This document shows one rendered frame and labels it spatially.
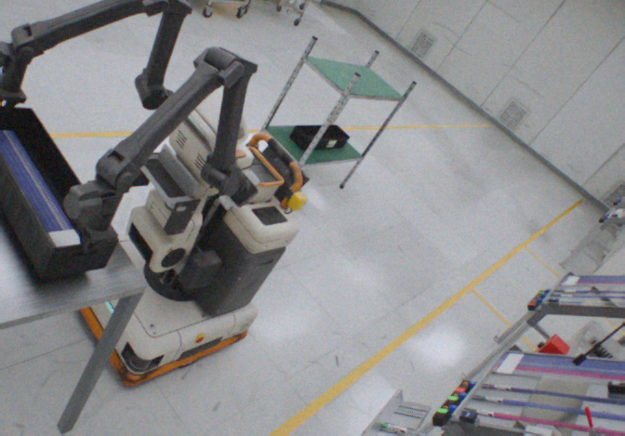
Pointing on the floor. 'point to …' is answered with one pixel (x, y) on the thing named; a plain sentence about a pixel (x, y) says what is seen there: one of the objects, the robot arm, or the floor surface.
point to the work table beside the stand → (33, 292)
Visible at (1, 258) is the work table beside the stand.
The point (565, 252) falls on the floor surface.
